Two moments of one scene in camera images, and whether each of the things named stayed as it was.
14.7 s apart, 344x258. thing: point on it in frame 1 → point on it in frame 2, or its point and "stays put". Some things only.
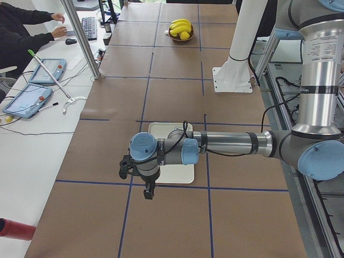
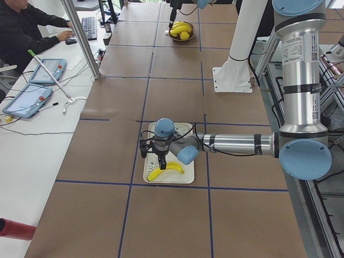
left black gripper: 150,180 → 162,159
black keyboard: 88,24 stays put
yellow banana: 182,22 → 169,165
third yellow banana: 179,29 stays put
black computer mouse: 70,41 stays put
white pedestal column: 234,76 stays put
